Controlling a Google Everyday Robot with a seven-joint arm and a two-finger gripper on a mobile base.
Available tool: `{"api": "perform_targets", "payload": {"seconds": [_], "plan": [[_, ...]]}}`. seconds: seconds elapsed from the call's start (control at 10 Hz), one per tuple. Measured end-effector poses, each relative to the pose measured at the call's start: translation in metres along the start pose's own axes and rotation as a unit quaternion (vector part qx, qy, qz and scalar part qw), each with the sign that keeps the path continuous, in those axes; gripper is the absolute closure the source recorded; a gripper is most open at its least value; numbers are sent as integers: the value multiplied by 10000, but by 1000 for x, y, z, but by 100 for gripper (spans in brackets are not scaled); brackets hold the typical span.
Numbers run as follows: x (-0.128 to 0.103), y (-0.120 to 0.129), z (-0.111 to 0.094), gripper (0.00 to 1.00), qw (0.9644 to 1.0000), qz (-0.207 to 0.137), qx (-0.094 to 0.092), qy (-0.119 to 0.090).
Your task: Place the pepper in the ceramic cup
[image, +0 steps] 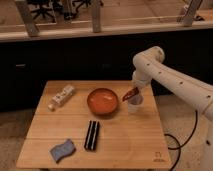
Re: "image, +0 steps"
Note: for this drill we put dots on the orange bowl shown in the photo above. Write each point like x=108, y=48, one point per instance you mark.
x=102, y=101

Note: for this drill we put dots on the grey metal post middle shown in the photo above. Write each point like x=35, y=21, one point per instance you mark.
x=95, y=14

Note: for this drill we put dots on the white ceramic cup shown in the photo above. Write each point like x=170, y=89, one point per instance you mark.
x=134, y=103

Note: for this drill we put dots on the grey metal post right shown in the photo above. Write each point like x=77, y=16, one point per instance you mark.
x=188, y=18

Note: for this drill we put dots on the grey metal post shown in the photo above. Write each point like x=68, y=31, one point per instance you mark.
x=26, y=16
x=95, y=14
x=188, y=18

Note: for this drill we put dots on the black striped box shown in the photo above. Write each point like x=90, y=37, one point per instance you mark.
x=92, y=136

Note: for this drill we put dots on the white plastic bottle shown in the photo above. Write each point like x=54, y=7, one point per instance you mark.
x=60, y=98

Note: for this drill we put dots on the grey metal post left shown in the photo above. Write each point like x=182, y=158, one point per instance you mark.
x=26, y=16

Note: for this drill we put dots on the blue sponge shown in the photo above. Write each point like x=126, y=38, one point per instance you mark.
x=62, y=150

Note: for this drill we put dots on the office chair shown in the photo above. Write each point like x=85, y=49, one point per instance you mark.
x=43, y=9

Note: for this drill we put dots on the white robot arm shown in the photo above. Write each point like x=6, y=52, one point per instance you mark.
x=149, y=65

